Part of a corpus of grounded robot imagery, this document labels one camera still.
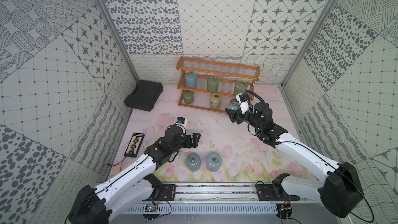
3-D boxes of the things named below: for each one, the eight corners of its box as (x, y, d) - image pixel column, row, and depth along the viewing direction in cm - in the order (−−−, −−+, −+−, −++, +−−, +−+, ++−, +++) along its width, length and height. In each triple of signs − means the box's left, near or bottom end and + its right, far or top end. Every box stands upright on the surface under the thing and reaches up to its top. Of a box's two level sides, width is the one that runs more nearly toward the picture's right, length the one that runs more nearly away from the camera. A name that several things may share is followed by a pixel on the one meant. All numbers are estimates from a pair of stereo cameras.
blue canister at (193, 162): (187, 171, 82) (185, 166, 76) (188, 158, 87) (186, 153, 80) (200, 171, 82) (200, 166, 76) (200, 158, 87) (200, 153, 80)
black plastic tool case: (126, 107, 109) (122, 102, 104) (143, 82, 125) (140, 77, 121) (151, 112, 106) (148, 107, 102) (164, 86, 123) (163, 81, 118)
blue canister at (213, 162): (206, 172, 82) (206, 167, 75) (206, 157, 87) (206, 150, 80) (220, 172, 82) (222, 167, 75) (219, 157, 87) (220, 150, 80)
